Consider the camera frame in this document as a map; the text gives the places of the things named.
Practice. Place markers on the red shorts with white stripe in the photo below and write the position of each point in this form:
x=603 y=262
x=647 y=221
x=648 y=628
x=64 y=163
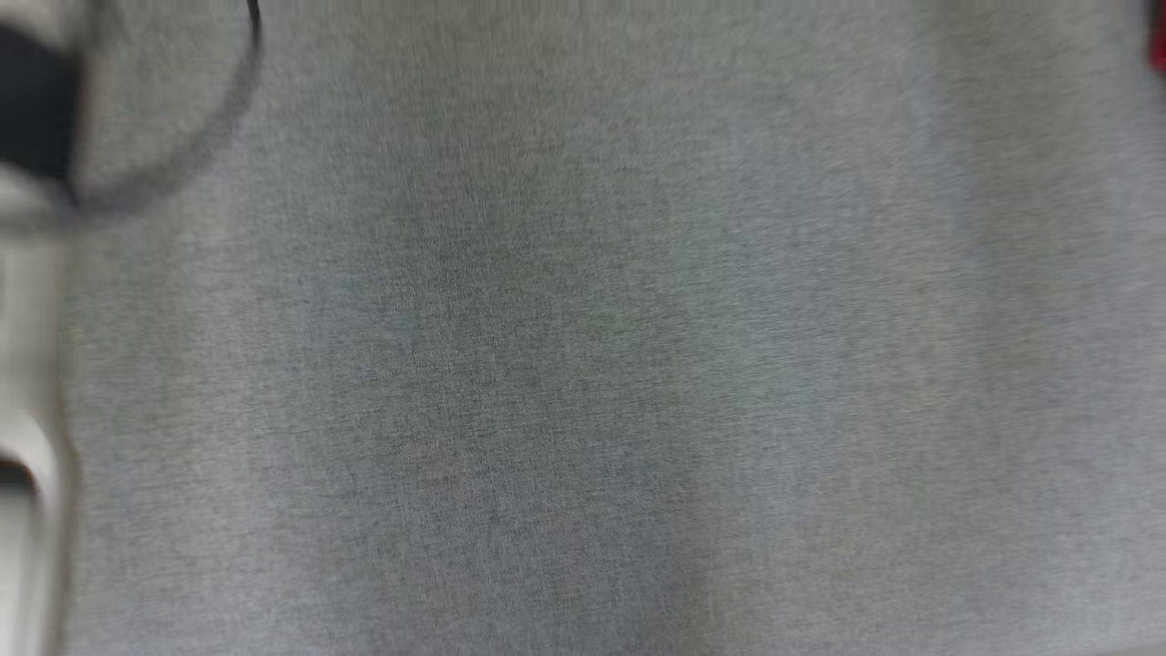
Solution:
x=1160 y=50

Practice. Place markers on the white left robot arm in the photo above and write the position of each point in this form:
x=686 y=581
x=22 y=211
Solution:
x=23 y=364

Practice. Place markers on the grey fabric sofa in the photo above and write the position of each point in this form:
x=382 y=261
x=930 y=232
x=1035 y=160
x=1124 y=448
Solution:
x=583 y=364

